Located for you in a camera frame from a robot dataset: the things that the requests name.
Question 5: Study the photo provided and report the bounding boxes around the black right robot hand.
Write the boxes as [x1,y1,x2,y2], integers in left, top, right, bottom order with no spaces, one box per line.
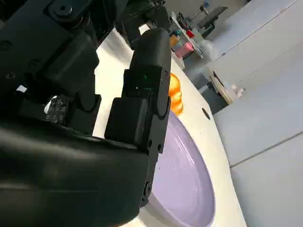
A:
[0,0,171,227]

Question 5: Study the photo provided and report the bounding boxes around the orange and white bread roll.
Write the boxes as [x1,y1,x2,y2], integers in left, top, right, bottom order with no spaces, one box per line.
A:
[168,72,184,117]

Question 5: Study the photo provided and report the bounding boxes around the lilac plate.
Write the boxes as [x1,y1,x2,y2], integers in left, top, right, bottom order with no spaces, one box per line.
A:
[144,111,217,227]

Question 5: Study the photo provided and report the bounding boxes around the pink storage box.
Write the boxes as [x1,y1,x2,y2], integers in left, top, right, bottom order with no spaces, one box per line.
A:
[174,42,194,59]

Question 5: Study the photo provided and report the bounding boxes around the small white object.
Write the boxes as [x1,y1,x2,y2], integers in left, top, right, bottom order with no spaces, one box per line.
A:
[231,84,246,98]

